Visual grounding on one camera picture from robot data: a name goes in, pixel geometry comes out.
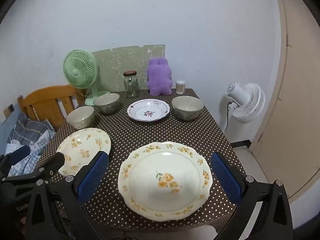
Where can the glass jar with lid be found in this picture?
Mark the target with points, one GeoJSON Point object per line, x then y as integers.
{"type": "Point", "coordinates": [131, 86]}

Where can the white floor fan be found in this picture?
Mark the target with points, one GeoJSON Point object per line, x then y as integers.
{"type": "Point", "coordinates": [247, 105]}

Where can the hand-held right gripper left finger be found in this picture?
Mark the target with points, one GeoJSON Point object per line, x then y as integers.
{"type": "Point", "coordinates": [92, 177]}

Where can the brown polka dot tablecloth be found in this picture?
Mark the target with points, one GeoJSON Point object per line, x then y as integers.
{"type": "Point", "coordinates": [140, 132]}

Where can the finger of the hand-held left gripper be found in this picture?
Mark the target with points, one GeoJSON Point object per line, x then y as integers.
{"type": "Point", "coordinates": [18, 155]}
{"type": "Point", "coordinates": [56, 161]}

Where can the wooden chair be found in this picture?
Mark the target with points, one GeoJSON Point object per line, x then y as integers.
{"type": "Point", "coordinates": [45, 97]}

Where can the purple plush toy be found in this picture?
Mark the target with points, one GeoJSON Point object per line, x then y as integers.
{"type": "Point", "coordinates": [160, 77]}

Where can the green desk fan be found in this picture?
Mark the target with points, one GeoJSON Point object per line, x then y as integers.
{"type": "Point", "coordinates": [77, 71]}

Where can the cotton swab container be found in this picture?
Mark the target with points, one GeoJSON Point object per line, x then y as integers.
{"type": "Point", "coordinates": [180, 87]}

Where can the blue plaid blanket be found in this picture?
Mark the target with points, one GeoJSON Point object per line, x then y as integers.
{"type": "Point", "coordinates": [27, 130]}

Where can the green patterned board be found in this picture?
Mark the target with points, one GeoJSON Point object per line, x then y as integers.
{"type": "Point", "coordinates": [125, 60]}

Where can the grey patterned ceramic bowl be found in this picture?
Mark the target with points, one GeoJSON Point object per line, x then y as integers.
{"type": "Point", "coordinates": [80, 120]}
{"type": "Point", "coordinates": [187, 111]}
{"type": "Point", "coordinates": [106, 106]}

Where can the yellow floral plate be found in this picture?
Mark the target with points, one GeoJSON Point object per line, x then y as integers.
{"type": "Point", "coordinates": [162, 197]}
{"type": "Point", "coordinates": [82, 142]}

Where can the light blue panel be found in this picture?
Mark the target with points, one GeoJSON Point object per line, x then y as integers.
{"type": "Point", "coordinates": [6, 135]}

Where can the wall socket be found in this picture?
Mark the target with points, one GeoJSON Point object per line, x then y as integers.
{"type": "Point", "coordinates": [9, 108]}

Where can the maroon flower white plate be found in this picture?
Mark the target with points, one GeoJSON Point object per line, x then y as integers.
{"type": "Point", "coordinates": [140, 110]}

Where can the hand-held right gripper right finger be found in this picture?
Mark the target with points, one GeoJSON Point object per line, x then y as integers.
{"type": "Point", "coordinates": [226, 180]}

